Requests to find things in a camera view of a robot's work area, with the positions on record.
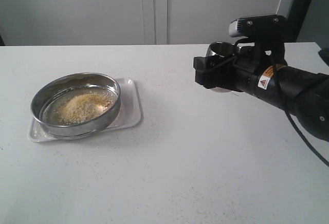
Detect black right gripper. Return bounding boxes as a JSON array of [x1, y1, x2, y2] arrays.
[[193, 15, 287, 99]]

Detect dark vertical post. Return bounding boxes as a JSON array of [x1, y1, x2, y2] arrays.
[[284, 0, 312, 43]]

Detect white plastic tray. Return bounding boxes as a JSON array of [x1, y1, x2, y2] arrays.
[[27, 78, 142, 142]]

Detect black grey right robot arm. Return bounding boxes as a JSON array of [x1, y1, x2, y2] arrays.
[[193, 14, 328, 141]]

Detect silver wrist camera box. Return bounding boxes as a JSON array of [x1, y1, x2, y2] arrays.
[[229, 14, 287, 38]]

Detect stainless steel cup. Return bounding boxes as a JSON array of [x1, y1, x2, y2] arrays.
[[206, 42, 241, 93]]

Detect round stainless steel sieve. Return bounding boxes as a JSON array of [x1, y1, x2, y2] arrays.
[[30, 72, 121, 140]]

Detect white cabinet doors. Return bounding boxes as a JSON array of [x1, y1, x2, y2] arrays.
[[1, 0, 293, 46]]

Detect yellow millet grains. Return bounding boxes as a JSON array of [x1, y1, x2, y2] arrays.
[[53, 91, 117, 125]]

